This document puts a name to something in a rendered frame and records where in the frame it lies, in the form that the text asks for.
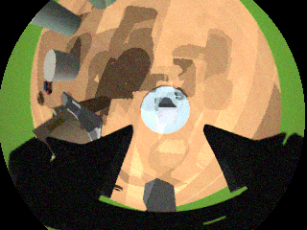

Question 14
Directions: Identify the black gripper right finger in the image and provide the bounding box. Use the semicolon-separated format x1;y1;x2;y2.
202;124;287;193

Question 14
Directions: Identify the red toy car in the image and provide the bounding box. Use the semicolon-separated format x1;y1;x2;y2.
43;81;51;95

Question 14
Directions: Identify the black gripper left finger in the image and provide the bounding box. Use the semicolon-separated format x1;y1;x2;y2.
46;126;134;198

